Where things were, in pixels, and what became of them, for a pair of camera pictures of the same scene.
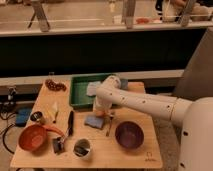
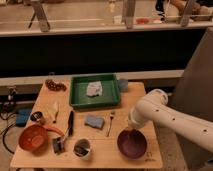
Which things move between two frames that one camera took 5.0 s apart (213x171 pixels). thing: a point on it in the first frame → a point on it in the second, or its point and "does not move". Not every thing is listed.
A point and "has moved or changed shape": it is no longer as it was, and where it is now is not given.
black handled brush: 58,144 does not move
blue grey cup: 124,84 does not move
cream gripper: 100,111 → 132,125
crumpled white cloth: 92,88 does not move
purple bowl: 129,134 has moved or changed shape
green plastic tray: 78,98 does not move
